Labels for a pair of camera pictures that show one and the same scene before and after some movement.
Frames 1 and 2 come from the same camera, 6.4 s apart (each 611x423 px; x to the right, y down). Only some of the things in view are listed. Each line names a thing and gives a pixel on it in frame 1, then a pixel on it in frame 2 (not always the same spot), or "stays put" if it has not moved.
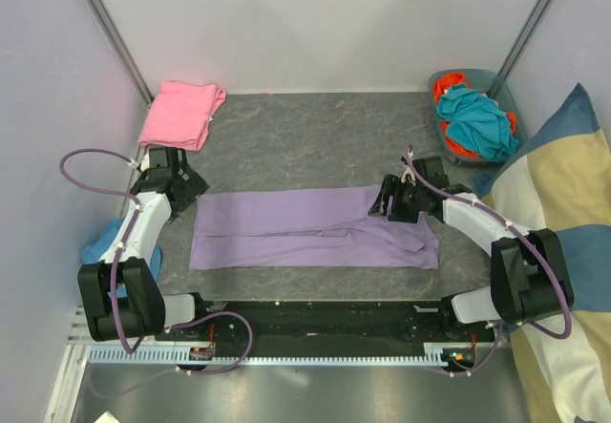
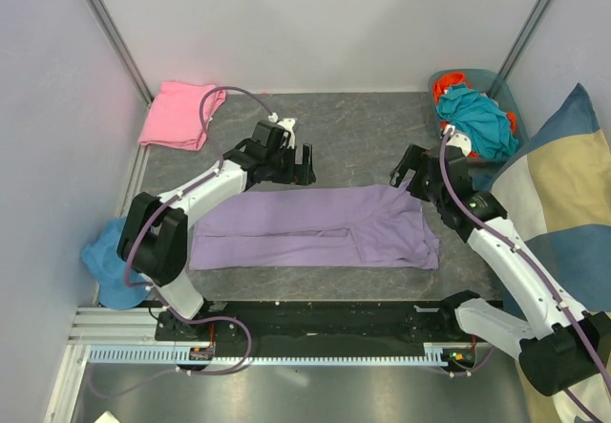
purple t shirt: [306, 228] stays put
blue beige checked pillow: [558, 178] stays put
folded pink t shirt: [180, 115] stays put
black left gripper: [194, 186] -> [300, 174]
